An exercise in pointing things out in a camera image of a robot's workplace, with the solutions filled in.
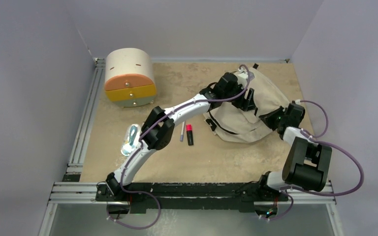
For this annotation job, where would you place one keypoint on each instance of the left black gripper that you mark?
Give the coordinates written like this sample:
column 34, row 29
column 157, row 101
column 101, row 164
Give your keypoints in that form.
column 246, row 104

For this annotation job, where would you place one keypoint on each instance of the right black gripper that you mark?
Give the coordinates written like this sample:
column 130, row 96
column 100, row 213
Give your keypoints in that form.
column 267, row 118

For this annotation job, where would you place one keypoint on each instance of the beige canvas student backpack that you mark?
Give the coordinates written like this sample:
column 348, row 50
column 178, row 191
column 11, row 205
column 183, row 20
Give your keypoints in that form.
column 231, row 124

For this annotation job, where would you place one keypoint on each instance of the black pink highlighter marker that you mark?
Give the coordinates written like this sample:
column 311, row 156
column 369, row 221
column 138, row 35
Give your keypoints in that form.
column 189, row 133

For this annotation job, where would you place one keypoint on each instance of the purple grey marker pen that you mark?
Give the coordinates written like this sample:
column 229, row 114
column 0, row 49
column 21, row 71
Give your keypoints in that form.
column 183, row 131

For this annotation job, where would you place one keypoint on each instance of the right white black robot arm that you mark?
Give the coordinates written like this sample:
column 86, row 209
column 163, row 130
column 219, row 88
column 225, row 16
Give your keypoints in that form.
column 307, row 163

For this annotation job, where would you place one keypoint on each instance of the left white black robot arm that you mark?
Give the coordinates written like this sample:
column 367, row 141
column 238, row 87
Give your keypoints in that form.
column 142, row 141

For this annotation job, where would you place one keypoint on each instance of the blister pack with blue scissors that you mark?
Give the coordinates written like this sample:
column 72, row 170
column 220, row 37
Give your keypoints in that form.
column 131, row 140

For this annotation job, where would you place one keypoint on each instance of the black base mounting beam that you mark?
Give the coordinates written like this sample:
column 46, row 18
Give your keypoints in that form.
column 245, row 197

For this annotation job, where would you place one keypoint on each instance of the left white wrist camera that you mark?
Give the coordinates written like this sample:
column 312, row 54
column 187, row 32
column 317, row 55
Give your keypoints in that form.
column 244, row 76

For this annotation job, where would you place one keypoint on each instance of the aluminium frame rails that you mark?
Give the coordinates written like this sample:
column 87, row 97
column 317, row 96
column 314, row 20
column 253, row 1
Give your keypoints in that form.
column 73, row 210

